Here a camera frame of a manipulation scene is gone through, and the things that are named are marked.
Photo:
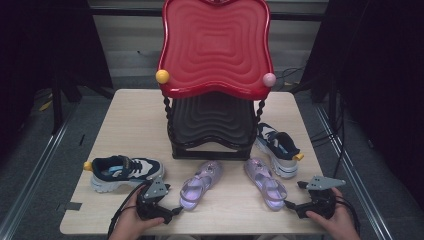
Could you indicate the grey tape piece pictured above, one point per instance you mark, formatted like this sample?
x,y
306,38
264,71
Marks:
x,y
73,206

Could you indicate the yellow strip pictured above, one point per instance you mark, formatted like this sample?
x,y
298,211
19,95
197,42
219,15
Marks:
x,y
46,106

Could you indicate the red and black shoe rack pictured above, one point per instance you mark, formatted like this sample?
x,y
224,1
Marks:
x,y
216,50

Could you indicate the navy and white sneaker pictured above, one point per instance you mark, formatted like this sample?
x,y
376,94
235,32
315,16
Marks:
x,y
283,163
146,168

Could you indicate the translucent purple jelly sandal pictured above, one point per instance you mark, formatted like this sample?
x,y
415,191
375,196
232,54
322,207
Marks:
x,y
256,166
210,171

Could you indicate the person's right hand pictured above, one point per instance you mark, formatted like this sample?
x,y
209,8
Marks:
x,y
340,223

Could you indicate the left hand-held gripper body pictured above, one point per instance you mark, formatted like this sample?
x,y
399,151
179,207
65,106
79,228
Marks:
x,y
156,190

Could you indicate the metal floor rail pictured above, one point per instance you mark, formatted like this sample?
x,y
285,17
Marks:
x,y
353,173
33,168

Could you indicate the black curtain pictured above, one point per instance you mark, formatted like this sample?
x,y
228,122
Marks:
x,y
383,66
40,50

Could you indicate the black metal stand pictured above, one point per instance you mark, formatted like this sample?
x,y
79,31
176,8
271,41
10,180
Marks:
x,y
57,110

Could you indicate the person's left hand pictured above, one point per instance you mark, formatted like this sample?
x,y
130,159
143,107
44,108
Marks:
x,y
128,223

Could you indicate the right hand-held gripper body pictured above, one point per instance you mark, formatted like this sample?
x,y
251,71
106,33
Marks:
x,y
323,182

